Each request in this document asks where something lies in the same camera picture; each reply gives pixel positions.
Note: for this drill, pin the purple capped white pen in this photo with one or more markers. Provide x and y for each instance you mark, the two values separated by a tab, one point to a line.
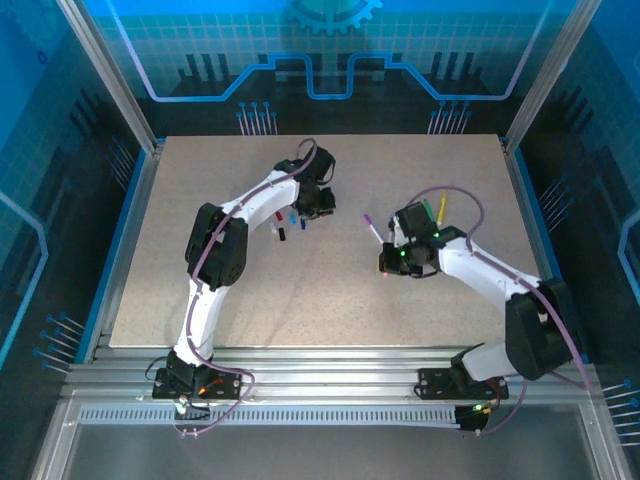
372	229

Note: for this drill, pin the green highlighter pen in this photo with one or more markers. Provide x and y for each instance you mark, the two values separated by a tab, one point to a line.
428	207

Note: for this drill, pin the yellow highlighter pen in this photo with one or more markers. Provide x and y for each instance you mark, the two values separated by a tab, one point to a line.
442	207

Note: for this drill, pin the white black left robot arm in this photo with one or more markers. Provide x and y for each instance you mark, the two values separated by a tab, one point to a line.
202	320

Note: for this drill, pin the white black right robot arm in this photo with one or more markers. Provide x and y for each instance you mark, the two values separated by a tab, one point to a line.
535	330

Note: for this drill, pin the blue table edge trim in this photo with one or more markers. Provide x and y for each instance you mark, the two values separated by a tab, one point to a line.
111	265
532	200

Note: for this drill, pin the aluminium mounting rails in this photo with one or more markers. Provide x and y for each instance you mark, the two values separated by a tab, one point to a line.
325	370

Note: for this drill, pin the grey metal panel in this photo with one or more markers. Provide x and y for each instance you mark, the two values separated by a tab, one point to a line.
325	455

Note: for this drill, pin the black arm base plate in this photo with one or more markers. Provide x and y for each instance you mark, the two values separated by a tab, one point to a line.
432	382
230	385

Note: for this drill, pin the aluminium frame post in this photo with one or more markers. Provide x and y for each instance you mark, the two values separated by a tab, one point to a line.
548	75
111	75

